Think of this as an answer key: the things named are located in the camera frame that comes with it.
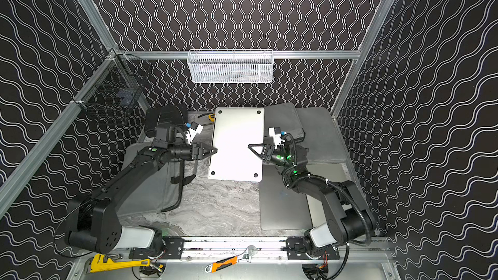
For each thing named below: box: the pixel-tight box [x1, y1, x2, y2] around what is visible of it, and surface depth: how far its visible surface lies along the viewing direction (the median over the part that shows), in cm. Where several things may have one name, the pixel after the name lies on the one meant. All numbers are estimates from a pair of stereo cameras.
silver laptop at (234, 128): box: [207, 106, 265, 183], surface depth 77 cm
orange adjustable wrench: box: [204, 245, 259, 274], surface depth 73 cm
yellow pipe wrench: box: [90, 253, 152, 273], surface depth 72 cm
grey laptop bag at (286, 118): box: [263, 102, 306, 144], surface depth 113 cm
